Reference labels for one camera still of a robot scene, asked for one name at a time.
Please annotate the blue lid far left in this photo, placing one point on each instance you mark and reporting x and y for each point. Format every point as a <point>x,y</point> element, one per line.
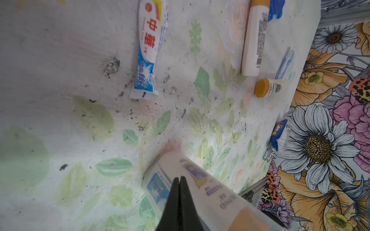
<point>276,9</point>

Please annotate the white bottle teal label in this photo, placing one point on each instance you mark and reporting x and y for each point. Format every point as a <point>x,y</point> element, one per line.
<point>220,208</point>

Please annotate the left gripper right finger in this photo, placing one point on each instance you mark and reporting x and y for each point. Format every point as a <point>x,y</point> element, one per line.
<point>188,217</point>

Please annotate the small toothpaste tube left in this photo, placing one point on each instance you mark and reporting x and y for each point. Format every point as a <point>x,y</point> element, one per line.
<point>153,25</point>

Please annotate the white bottle back label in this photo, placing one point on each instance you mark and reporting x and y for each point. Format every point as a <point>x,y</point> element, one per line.
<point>255,38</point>

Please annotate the blue toothbrush near lid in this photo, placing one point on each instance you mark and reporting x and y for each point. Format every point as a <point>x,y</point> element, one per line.
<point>285,63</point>

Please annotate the white bottle lying sideways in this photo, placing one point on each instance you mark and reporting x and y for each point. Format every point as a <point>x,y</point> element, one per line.
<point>267,87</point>

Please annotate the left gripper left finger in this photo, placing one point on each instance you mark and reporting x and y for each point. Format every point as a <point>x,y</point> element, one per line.
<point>170,217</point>

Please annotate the clear packet right edge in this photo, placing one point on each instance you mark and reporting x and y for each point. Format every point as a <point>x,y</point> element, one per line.
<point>278,141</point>

